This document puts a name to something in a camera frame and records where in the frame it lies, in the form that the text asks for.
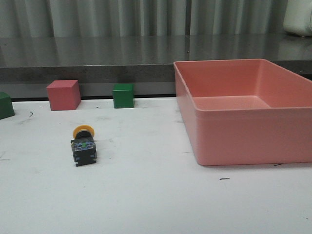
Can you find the green cube near bin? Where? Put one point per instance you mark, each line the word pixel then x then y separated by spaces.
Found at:
pixel 123 95

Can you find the pink cube at back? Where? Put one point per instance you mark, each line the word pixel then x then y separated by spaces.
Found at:
pixel 63 95

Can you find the pink plastic bin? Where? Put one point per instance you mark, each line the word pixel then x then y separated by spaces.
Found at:
pixel 245 111

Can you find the white appliance on counter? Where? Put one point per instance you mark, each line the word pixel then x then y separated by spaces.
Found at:
pixel 298 18

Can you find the yellow push button switch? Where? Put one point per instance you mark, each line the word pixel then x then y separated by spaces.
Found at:
pixel 83 146

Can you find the grey stone counter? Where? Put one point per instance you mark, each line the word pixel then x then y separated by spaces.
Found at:
pixel 29 65

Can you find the green cube at far left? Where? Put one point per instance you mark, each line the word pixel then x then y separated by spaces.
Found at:
pixel 6 107

